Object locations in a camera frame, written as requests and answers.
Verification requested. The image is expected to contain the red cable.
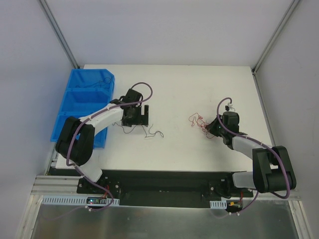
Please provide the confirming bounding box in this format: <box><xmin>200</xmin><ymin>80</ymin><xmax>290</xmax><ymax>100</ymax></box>
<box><xmin>188</xmin><ymin>113</ymin><xmax>216</xmax><ymax>140</ymax></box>

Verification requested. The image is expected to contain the white cable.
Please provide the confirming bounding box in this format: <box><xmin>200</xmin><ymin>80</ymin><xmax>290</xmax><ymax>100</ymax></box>
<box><xmin>113</xmin><ymin>121</ymin><xmax>165</xmax><ymax>139</ymax></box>

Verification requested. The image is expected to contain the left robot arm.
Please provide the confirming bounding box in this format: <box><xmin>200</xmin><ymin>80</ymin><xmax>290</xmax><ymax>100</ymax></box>
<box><xmin>55</xmin><ymin>88</ymin><xmax>149</xmax><ymax>194</ymax></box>

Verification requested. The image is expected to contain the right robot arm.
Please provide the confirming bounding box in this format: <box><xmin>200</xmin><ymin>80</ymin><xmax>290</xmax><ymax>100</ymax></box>
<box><xmin>205</xmin><ymin>111</ymin><xmax>297</xmax><ymax>197</ymax></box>

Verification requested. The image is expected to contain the blue plastic bin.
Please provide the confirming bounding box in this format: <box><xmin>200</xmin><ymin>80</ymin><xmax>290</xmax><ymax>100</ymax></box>
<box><xmin>50</xmin><ymin>69</ymin><xmax>115</xmax><ymax>142</ymax></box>

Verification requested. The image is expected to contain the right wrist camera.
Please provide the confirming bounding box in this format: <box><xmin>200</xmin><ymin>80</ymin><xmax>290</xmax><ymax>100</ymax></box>
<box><xmin>225</xmin><ymin>103</ymin><xmax>236</xmax><ymax>112</ymax></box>

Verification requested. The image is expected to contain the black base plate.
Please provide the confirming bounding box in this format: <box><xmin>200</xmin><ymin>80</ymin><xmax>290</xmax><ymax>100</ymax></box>
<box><xmin>77</xmin><ymin>170</ymin><xmax>253</xmax><ymax>208</ymax></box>

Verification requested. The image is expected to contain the right white cable duct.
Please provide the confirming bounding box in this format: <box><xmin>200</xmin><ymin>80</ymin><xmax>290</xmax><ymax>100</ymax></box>
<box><xmin>209</xmin><ymin>200</ymin><xmax>227</xmax><ymax>210</ymax></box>

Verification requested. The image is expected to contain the white cable duct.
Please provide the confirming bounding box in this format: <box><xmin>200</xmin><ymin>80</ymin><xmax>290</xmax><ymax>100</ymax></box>
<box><xmin>42</xmin><ymin>196</ymin><xmax>120</xmax><ymax>207</ymax></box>
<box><xmin>209</xmin><ymin>200</ymin><xmax>227</xmax><ymax>210</ymax></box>

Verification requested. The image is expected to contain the left white cable duct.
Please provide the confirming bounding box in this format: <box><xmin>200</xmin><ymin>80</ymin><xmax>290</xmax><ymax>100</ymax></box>
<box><xmin>42</xmin><ymin>196</ymin><xmax>120</xmax><ymax>207</ymax></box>

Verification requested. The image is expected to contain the left aluminium frame post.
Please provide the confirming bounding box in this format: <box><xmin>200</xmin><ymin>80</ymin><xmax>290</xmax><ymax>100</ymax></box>
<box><xmin>37</xmin><ymin>0</ymin><xmax>80</xmax><ymax>69</ymax></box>

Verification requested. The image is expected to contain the aluminium frame post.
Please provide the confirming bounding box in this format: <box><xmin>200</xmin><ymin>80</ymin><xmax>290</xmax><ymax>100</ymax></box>
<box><xmin>251</xmin><ymin>0</ymin><xmax>302</xmax><ymax>73</ymax></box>
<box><xmin>37</xmin><ymin>0</ymin><xmax>80</xmax><ymax>69</ymax></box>

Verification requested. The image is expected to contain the right aluminium frame post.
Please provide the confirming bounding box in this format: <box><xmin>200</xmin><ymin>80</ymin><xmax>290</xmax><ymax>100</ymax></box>
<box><xmin>251</xmin><ymin>0</ymin><xmax>302</xmax><ymax>73</ymax></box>

